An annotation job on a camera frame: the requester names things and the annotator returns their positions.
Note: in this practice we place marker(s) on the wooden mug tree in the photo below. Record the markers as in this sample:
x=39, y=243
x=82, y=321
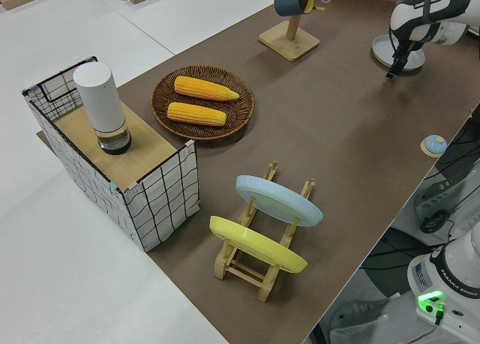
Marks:
x=288, y=44

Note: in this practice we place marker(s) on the blue call bell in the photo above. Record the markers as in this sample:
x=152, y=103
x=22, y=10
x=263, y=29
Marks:
x=433, y=145

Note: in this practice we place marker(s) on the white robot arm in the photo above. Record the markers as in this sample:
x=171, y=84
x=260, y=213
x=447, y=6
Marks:
x=450, y=21

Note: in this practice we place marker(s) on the dark teal mug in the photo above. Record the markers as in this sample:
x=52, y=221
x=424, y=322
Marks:
x=287, y=3

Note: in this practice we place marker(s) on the wooden plate rack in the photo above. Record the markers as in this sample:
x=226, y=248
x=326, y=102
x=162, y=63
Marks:
x=243, y=274

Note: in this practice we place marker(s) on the gray plate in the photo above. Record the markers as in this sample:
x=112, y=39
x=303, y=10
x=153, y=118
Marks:
x=380, y=51

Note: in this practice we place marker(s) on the yellow plate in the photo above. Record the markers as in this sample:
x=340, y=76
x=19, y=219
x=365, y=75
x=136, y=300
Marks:
x=258, y=246

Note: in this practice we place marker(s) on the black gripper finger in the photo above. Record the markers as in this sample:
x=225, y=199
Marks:
x=394, y=68

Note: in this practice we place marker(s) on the light blue plate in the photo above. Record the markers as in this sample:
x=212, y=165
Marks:
x=277, y=201

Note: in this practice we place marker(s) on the white cylinder grinder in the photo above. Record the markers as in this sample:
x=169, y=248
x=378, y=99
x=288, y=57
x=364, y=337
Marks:
x=99, y=100

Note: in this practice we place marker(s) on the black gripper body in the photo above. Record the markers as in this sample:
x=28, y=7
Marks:
x=404, y=51

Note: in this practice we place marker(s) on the yellow corn cob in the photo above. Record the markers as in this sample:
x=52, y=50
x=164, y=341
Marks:
x=202, y=88
x=195, y=114

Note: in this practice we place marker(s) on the brown wicker basket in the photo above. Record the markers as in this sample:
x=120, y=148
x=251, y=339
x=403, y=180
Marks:
x=202, y=132

